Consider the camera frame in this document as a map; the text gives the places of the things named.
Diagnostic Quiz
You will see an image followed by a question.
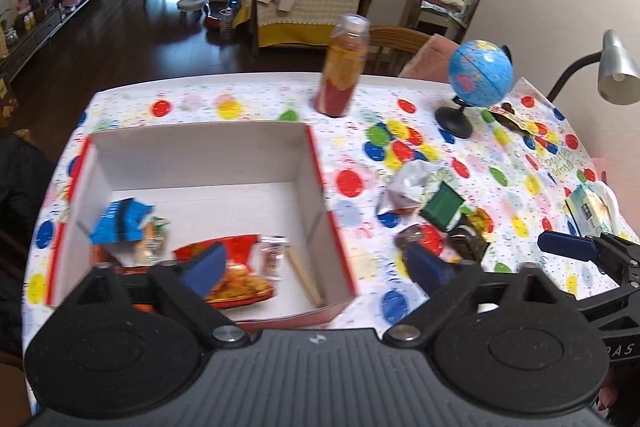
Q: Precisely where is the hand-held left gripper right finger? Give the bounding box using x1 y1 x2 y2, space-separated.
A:
382 241 583 349

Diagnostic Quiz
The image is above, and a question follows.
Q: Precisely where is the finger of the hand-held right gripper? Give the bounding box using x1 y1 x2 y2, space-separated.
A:
538 230 640 280
567 283 640 324

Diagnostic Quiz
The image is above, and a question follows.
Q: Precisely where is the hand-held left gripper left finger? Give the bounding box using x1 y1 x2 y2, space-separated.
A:
50 242 249 350

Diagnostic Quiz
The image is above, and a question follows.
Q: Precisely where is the red chip bag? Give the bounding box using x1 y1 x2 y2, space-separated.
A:
172 234 276 310

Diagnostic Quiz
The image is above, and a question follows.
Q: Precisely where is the brown chocolate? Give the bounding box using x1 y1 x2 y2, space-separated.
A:
394 227 426 250

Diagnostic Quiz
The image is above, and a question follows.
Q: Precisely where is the black snack packet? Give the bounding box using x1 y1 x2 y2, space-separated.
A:
447 227 491 265

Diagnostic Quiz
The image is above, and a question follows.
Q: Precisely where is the clear pastry packet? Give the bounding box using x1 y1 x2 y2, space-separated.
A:
134 217 172 265

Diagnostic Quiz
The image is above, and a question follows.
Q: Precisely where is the green snack packet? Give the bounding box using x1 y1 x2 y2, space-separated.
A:
420 182 466 230

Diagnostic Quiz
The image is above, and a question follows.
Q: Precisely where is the small white red packet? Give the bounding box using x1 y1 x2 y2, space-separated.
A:
259 235 290 280

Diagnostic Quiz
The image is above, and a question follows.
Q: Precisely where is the silver snack packet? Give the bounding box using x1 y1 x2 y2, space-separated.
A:
376 161 443 215

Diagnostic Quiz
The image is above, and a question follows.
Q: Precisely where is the blue snack packet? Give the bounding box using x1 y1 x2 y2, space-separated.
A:
89 198 156 245

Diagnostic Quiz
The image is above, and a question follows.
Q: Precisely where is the red cardboard box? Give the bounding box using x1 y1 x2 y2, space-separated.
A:
45 123 358 325

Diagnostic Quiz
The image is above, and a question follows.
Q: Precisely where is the brown snack packet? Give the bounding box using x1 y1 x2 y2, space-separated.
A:
91 244 161 280

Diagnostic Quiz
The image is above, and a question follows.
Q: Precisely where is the tissue pack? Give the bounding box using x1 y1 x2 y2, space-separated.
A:
565 182 623 238

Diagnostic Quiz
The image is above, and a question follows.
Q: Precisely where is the dark snack wrapper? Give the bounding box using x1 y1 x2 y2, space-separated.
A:
487 104 538 135

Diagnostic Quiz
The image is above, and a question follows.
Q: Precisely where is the balloon print tablecloth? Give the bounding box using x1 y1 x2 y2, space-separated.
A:
22 72 636 408

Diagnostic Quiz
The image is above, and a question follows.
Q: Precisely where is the silver desk lamp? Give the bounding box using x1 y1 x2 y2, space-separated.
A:
546 29 640 105

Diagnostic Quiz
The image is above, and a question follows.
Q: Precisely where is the blue desk globe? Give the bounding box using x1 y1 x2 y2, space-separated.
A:
435 39 515 138

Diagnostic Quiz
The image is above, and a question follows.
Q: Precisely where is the black jacket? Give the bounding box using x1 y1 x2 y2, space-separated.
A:
0 132 56 353

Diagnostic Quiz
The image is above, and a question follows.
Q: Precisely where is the pink cloth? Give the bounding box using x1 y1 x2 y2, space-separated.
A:
400 34 461 82

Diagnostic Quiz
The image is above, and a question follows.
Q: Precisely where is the orange juice bottle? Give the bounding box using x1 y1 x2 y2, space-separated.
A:
315 13 371 118

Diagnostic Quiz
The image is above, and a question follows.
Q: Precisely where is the wooden chair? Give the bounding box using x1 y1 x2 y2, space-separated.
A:
369 26 431 78

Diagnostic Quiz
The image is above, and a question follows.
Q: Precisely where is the printed cardboard box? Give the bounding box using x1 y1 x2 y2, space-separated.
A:
0 77 18 130

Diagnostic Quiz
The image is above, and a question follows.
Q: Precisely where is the small round stool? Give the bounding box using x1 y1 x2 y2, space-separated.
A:
177 0 210 25

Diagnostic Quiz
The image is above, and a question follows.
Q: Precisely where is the sofa with beige cover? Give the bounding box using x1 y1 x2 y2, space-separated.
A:
235 0 361 50

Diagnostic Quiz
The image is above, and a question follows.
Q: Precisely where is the TV cabinet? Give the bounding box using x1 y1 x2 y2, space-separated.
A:
0 0 106 80

